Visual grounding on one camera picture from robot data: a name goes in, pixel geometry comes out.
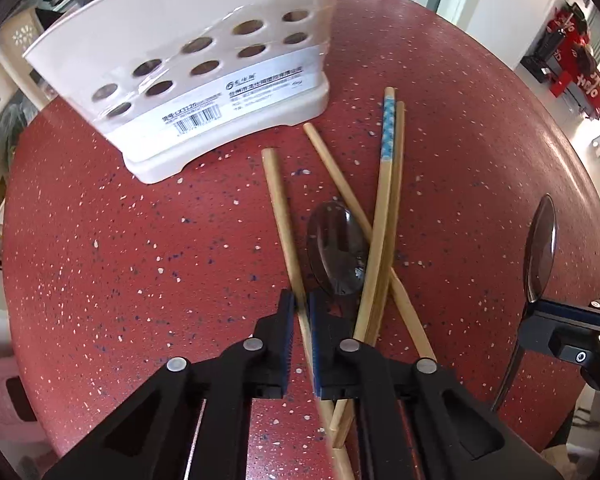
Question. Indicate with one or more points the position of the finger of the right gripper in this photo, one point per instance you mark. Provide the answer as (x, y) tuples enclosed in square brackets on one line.
[(555, 312)]

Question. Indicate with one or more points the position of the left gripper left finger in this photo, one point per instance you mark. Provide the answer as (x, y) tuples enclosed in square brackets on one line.
[(278, 344)]

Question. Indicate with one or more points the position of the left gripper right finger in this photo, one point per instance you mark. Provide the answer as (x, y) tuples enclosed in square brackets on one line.
[(327, 330)]

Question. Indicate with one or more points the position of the dark spoon bowl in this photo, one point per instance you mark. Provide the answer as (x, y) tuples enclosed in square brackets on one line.
[(539, 255)]

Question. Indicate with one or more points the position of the plain bamboo chopstick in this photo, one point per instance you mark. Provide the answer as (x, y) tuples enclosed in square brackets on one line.
[(384, 271)]

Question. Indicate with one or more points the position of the dark spoon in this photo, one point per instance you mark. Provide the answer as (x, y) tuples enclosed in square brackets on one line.
[(338, 250)]

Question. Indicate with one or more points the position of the long bamboo chopstick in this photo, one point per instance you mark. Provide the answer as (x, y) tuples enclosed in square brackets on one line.
[(341, 463)]

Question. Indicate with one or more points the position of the blue patterned chopstick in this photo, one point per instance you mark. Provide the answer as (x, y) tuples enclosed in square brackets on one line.
[(367, 311)]

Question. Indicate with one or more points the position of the white utensil holder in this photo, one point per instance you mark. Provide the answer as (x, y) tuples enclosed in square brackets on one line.
[(166, 81)]

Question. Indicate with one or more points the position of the beige plastic storage cart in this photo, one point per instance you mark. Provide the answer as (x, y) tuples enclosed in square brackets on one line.
[(21, 96)]

